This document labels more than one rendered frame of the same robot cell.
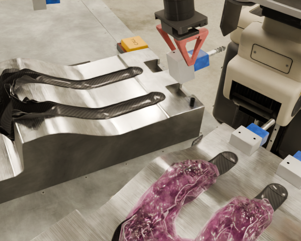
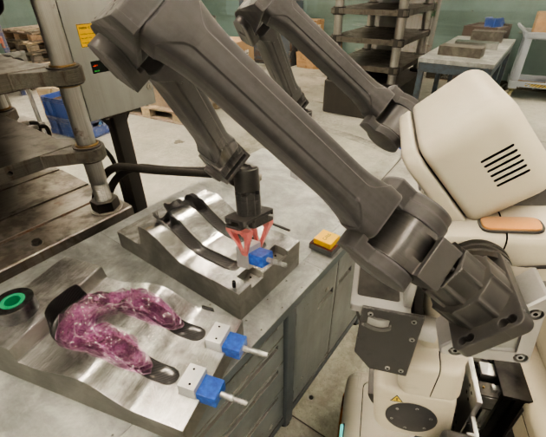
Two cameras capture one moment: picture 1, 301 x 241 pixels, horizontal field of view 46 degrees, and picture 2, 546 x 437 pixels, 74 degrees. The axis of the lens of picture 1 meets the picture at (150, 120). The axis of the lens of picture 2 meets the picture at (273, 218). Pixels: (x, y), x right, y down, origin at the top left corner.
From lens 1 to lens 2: 0.85 m
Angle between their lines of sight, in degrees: 53
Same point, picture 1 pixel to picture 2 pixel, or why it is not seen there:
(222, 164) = (191, 333)
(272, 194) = (167, 375)
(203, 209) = (118, 322)
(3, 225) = (120, 262)
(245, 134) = (218, 330)
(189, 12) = (242, 211)
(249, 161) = (199, 348)
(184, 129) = (226, 301)
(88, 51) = (302, 225)
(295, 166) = (191, 375)
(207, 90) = not seen: outside the picture
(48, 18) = not seen: hidden behind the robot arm
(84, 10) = not seen: hidden behind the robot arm
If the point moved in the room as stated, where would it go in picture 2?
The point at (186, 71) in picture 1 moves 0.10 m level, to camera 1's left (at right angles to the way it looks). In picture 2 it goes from (242, 258) to (229, 235)
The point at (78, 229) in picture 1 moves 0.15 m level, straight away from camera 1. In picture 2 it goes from (86, 271) to (144, 246)
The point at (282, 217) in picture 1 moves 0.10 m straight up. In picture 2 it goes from (138, 382) to (126, 350)
